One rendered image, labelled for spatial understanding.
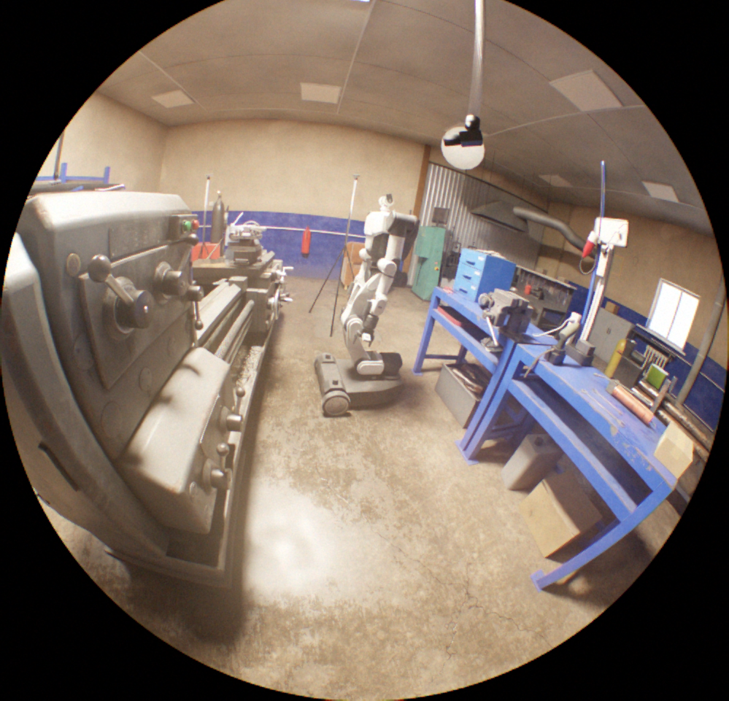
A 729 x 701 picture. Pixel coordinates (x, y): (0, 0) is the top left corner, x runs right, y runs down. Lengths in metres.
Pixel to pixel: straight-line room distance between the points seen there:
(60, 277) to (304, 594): 1.26
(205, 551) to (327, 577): 0.57
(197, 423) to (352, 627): 1.00
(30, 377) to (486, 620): 1.60
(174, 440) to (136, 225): 0.47
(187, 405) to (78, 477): 0.37
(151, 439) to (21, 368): 0.35
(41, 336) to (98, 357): 0.13
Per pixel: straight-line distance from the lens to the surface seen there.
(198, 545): 0.97
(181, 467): 0.64
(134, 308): 0.51
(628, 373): 5.06
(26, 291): 0.44
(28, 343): 0.45
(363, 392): 1.86
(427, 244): 5.22
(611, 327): 6.47
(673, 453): 1.22
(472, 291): 2.15
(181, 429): 0.69
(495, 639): 1.49
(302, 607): 1.27
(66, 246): 0.48
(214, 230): 4.53
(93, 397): 0.54
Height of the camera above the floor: 1.27
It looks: 24 degrees down
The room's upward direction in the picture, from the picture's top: 10 degrees clockwise
